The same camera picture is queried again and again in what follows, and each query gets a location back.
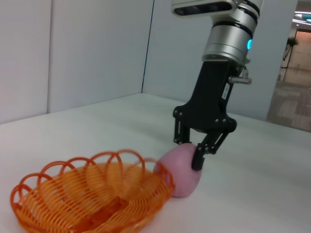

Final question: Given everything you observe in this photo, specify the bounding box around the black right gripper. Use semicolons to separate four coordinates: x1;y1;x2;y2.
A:
173;60;240;170

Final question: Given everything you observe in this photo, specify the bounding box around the round ceiling lamp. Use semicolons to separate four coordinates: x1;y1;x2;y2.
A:
294;10;311;25

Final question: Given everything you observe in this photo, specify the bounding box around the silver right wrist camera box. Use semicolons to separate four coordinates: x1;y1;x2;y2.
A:
170;0;241;18

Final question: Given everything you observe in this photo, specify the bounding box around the pink peach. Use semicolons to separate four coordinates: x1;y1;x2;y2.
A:
153;143;205;198

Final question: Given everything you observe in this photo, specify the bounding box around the silver cable plug with cable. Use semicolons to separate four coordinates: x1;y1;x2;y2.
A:
228;67;253;85

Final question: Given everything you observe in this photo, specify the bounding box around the green potted plant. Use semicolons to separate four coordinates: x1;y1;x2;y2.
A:
282;36;299;63

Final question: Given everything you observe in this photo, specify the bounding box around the orange plastic wire basket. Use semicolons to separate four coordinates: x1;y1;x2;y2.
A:
10;149;176;233

